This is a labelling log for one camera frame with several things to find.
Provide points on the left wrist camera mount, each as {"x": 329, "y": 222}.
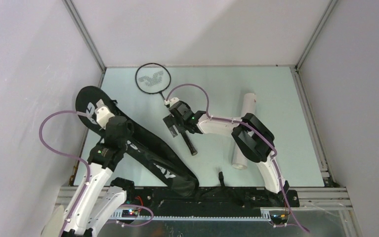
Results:
{"x": 103, "y": 115}

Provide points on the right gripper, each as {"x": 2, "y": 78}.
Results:
{"x": 171, "y": 120}

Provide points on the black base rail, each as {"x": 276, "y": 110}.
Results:
{"x": 215, "y": 203}

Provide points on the white shuttlecock tube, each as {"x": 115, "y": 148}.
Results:
{"x": 239, "y": 161}

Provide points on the badminton racket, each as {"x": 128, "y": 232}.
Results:
{"x": 154, "y": 78}

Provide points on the black racket bag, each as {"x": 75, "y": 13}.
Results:
{"x": 144, "y": 146}

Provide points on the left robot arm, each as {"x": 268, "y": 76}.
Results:
{"x": 84, "y": 216}

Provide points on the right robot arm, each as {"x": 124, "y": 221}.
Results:
{"x": 253, "y": 138}

